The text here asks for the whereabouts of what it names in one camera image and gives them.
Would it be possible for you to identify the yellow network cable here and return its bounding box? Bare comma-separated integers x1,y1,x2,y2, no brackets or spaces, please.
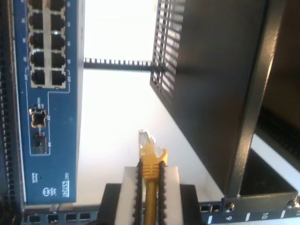
137,128,169,225

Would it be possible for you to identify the black vented rack unit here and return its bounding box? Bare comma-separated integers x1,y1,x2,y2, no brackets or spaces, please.
149,0,300,198

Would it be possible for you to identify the blue network switch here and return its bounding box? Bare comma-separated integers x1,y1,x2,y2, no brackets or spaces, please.
13,0,85,205

